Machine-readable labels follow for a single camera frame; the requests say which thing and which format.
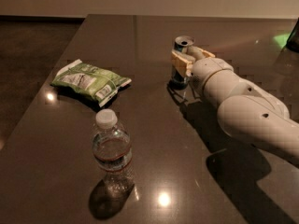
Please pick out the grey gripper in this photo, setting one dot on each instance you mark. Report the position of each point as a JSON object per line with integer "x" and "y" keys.
{"x": 206, "y": 72}

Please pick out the silver blue redbull can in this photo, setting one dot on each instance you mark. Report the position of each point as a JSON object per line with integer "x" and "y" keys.
{"x": 180, "y": 60}

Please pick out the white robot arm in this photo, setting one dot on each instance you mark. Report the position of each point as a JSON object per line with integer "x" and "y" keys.
{"x": 244, "y": 110}

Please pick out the green chip bag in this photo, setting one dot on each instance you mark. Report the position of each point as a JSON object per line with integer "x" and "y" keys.
{"x": 95, "y": 83}

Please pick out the dark object with green light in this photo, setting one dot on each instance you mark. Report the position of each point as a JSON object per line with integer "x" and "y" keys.
{"x": 293, "y": 39}

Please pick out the clear plastic water bottle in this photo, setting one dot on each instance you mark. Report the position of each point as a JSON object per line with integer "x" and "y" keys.
{"x": 113, "y": 152}

